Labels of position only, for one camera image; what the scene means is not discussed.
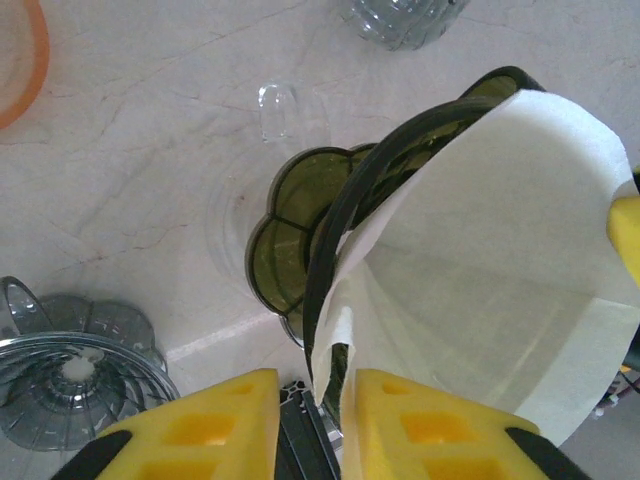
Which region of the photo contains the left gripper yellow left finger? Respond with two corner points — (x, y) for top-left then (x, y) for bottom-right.
(49, 368), (281, 480)

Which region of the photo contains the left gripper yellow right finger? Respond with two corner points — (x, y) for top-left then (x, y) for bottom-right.
(342, 368), (591, 480)

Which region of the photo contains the white paper coffee filter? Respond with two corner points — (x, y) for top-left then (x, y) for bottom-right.
(305, 89), (640, 480)

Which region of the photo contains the clear plastic coffee dripper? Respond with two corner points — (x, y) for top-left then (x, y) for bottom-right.
(342, 0), (472, 53)

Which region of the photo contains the orange glass server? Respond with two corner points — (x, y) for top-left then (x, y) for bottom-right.
(0, 0), (51, 132)

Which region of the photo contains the green plastic coffee dripper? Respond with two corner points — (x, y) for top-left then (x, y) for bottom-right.
(243, 66), (547, 416)

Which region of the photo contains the black aluminium extrusion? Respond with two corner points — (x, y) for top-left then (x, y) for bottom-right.
(278, 378), (347, 480)

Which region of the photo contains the clear glass server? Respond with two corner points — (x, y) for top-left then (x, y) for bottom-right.
(204, 82), (351, 321)

